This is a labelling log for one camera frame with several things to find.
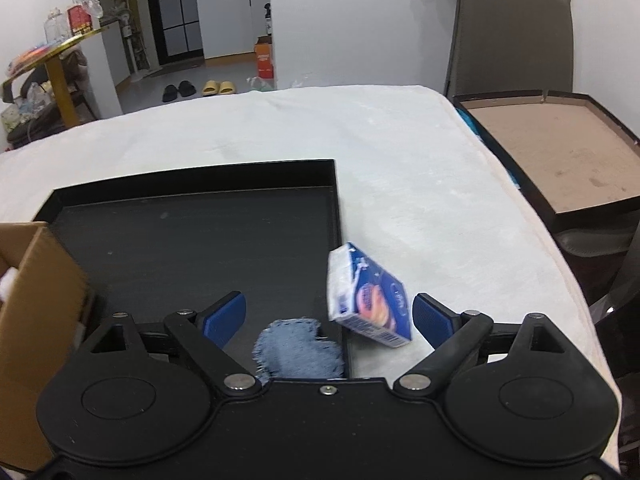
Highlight blue white tissue pack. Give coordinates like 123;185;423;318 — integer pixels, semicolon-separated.
326;243;412;348

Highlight brown cardboard box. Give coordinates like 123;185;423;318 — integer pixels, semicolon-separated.
1;222;89;471

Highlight white soft bundle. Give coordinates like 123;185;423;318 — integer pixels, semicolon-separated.
0;266;18;304

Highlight blue fringed cloth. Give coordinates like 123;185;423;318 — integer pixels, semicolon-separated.
253;318;345;384

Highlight black tray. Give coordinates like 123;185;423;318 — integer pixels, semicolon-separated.
37;159;347;366

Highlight brown board black-framed tray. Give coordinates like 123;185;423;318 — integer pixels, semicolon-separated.
452;90;639;232

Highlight yellow slippers pair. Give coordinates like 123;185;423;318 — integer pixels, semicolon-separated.
202;79;236;96

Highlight black slippers pair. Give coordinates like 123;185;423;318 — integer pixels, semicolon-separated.
162;80;196;103

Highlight clutter pile under table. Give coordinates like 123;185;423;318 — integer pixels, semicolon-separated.
1;66;66;150

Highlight orange cardboard box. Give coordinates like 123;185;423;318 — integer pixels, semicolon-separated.
254;36;274;79

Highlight grey upholstered panel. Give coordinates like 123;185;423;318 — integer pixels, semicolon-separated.
445;0;574;98

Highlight round gold side table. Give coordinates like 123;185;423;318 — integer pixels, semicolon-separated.
2;26;107;129

